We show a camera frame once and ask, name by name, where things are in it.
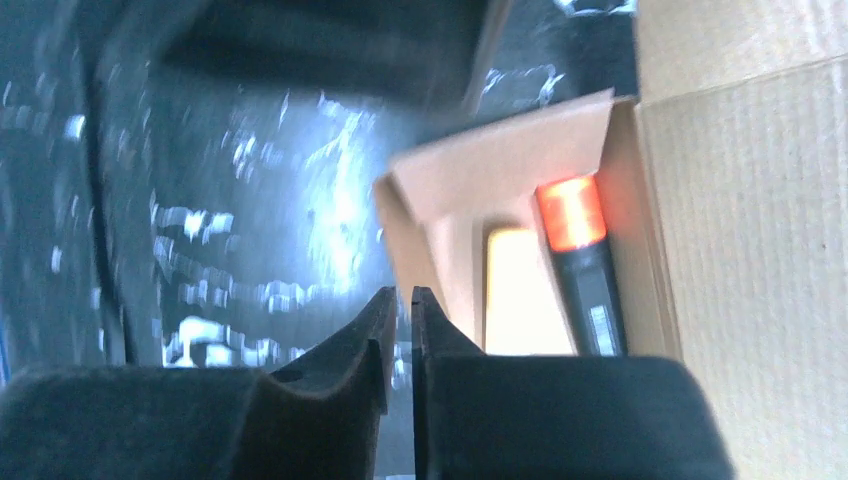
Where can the orange capped black marker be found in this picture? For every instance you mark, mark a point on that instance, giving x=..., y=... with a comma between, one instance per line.
x=581, y=256

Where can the yellow highlighter marker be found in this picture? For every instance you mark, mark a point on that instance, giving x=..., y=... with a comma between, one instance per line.
x=522, y=312

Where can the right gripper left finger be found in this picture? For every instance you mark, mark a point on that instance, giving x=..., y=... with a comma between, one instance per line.
x=315, y=418

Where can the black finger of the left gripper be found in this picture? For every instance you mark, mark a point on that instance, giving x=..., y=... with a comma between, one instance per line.
x=431, y=56

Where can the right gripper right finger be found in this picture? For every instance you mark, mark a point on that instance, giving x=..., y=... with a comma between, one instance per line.
x=481, y=416

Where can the brown cardboard box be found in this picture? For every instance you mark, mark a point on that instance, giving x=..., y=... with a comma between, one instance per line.
x=723, y=186

